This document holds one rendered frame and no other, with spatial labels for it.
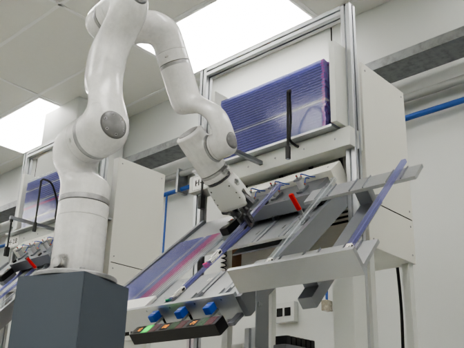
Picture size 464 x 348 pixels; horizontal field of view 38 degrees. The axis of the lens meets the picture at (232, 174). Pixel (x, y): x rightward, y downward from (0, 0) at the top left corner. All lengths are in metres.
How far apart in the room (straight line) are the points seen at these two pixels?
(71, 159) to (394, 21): 3.04
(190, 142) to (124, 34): 0.34
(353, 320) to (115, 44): 0.91
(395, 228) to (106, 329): 1.30
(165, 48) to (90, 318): 0.81
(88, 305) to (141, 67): 3.86
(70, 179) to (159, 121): 4.04
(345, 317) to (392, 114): 1.23
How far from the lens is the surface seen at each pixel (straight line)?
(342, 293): 1.68
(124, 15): 1.81
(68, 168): 1.68
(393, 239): 2.49
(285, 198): 2.25
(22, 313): 1.56
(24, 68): 5.48
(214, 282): 1.99
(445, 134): 3.90
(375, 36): 4.45
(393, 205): 2.54
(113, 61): 1.77
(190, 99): 1.88
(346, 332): 1.66
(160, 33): 1.94
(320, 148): 2.36
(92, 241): 1.57
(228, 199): 1.93
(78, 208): 1.59
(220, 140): 1.82
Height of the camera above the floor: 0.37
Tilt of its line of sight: 22 degrees up
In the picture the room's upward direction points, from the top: 2 degrees clockwise
